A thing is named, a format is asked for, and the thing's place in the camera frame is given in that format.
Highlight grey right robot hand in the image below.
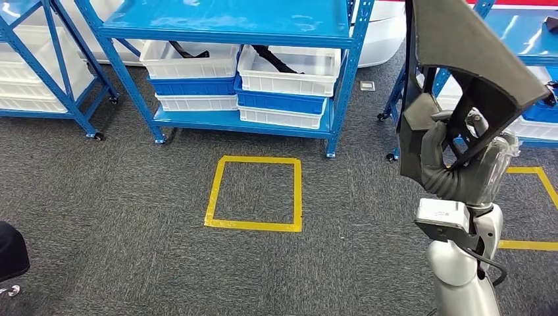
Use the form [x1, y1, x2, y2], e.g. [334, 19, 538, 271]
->
[419, 108, 520, 208]

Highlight black plastic plate bracket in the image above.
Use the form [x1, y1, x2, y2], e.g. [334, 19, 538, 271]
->
[396, 0, 552, 186]

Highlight blue metal shelf rack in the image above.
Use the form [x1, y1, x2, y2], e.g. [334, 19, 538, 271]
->
[376, 0, 558, 163]
[74, 0, 376, 159]
[0, 0, 119, 142]

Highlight stacked white plastic bins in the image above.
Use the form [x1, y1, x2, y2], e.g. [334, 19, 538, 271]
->
[0, 25, 95, 115]
[416, 65, 558, 142]

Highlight blue plastic bin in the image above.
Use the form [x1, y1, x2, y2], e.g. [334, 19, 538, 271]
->
[148, 74, 238, 96]
[234, 74, 328, 115]
[521, 97, 558, 124]

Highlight white car body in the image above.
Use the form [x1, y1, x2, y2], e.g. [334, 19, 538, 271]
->
[61, 0, 411, 69]

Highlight red barrier belt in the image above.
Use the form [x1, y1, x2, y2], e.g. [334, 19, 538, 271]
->
[464, 0, 558, 7]

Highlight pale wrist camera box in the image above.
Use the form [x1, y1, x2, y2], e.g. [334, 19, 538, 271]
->
[413, 197, 472, 238]

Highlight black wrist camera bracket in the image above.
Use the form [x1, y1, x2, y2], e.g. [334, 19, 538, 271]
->
[414, 220, 482, 251]

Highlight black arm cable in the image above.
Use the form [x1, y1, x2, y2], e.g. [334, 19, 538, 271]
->
[462, 246, 509, 289]

